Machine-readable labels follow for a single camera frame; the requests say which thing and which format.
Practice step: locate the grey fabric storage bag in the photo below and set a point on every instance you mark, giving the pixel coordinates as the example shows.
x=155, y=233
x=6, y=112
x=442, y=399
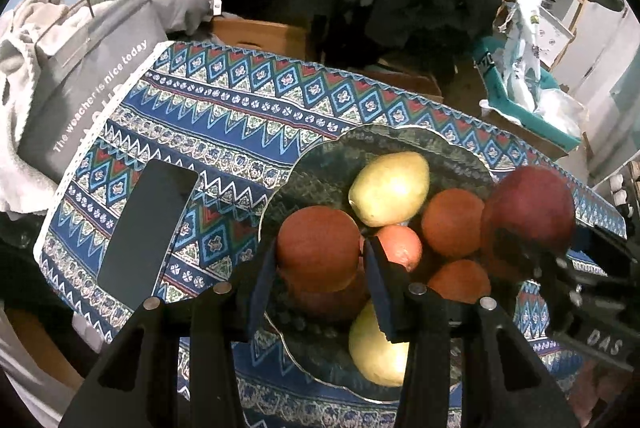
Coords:
x=79, y=79

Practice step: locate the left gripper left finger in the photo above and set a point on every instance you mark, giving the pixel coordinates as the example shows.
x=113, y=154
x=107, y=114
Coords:
x=134, y=382

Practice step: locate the red apple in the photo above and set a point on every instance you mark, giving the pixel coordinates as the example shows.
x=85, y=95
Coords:
x=534, y=203
x=334, y=306

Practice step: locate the white rice bag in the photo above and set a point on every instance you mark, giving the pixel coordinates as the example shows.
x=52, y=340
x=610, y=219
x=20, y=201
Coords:
x=520, y=54

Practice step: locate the brown cardboard box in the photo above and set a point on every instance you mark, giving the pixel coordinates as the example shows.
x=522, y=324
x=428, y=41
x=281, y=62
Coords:
x=541, y=144

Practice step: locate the person right hand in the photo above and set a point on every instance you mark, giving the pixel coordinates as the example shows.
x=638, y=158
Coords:
x=595, y=383

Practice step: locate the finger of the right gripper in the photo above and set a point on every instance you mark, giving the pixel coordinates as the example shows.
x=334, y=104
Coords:
x=516, y=260
x=610, y=252

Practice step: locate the green glass plate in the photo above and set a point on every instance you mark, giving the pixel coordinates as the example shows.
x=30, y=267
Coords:
x=316, y=344

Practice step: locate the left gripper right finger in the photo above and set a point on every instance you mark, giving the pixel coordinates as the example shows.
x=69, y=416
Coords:
x=504, y=383

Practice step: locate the teal storage bin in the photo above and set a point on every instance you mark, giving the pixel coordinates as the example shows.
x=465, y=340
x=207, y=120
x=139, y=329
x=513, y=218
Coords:
x=557, y=142

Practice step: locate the wooden drawer box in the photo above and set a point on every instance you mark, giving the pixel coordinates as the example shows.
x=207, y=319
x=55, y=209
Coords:
x=277, y=38

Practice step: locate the clear plastic bag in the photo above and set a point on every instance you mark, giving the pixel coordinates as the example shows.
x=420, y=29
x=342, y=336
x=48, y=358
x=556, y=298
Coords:
x=562, y=111

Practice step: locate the black smartphone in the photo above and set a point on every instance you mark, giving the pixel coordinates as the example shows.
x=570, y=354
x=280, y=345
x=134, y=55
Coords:
x=145, y=231

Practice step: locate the large orange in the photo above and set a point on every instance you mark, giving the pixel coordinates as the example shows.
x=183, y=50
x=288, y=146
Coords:
x=462, y=280
x=451, y=223

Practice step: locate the small orange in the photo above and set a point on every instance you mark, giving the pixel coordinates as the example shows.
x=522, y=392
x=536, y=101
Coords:
x=401, y=245

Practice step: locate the blue patterned tablecloth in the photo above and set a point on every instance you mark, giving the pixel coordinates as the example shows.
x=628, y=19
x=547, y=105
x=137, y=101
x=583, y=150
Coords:
x=241, y=120

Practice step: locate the small orange tangerine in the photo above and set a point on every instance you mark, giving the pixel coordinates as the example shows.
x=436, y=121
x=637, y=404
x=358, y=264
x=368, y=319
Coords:
x=318, y=249

